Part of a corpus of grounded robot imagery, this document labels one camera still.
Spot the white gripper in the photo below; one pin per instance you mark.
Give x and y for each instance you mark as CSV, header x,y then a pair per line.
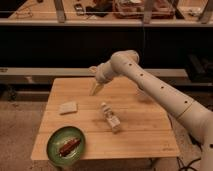
x,y
102,76

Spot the white sponge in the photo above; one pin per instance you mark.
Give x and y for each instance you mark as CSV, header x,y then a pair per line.
x,y
68,107

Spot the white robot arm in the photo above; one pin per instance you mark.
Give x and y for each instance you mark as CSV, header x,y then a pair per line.
x,y
194,117

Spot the white plastic bottle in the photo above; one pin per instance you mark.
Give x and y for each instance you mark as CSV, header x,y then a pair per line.
x,y
112,120

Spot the wooden table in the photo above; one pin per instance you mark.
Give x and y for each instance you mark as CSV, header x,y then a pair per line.
x,y
145,127

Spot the brown sausage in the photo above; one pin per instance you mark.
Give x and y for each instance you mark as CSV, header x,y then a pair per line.
x,y
69,146

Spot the green plate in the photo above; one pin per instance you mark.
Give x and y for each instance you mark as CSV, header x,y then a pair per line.
x,y
61,137

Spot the black device on shelf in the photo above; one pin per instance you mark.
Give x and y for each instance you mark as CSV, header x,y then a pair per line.
x,y
79,9

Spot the red tray on shelf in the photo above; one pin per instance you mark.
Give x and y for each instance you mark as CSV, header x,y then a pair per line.
x,y
161,9

